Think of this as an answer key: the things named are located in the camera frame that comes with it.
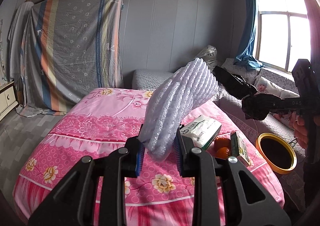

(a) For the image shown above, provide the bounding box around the black plastic bag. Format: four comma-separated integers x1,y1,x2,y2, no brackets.
213,66,258,100

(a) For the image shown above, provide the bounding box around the green white medicine box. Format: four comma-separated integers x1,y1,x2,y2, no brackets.
230,132,250,167

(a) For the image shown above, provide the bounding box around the green white tissue pack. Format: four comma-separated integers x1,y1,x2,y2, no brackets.
180,115,222,150

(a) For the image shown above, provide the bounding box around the white foam net sleeve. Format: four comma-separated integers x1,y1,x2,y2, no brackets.
138,58,219,162

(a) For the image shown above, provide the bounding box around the yellow rimmed trash bin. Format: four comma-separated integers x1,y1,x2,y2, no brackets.
255,133,297,175

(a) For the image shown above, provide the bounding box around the person right hand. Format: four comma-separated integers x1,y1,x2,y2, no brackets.
293,116,309,150

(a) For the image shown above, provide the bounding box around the left baby print pillow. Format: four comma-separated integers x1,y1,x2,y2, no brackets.
254,77,299,99

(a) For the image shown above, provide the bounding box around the grey quilted sofa cover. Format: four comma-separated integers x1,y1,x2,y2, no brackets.
131,58,308,207

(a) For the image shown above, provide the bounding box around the orange fruit lower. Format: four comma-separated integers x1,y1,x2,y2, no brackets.
215,147,231,159

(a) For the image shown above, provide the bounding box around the orange fruit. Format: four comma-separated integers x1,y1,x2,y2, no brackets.
214,138,231,151
215,147,231,159

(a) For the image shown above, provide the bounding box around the orange fruit upper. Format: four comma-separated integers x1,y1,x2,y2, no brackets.
214,138,231,151

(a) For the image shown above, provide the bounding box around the blue curtain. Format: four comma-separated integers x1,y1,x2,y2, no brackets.
233,0,264,71

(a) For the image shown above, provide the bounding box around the white tiger plush toy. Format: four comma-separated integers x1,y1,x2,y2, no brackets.
196,45,217,69

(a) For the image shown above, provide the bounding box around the pink floral table cover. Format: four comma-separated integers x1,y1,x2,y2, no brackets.
12,87,286,226

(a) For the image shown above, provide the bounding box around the white cabinet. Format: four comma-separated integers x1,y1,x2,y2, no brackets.
0,81,18,121

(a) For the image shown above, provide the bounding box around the purple curtain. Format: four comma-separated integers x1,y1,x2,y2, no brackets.
304,0,319,87

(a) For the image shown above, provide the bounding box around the striped grey hanging sheet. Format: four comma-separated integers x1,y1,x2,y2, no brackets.
17,0,123,117

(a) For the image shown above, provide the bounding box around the window frame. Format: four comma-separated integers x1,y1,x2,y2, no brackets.
256,0,311,73

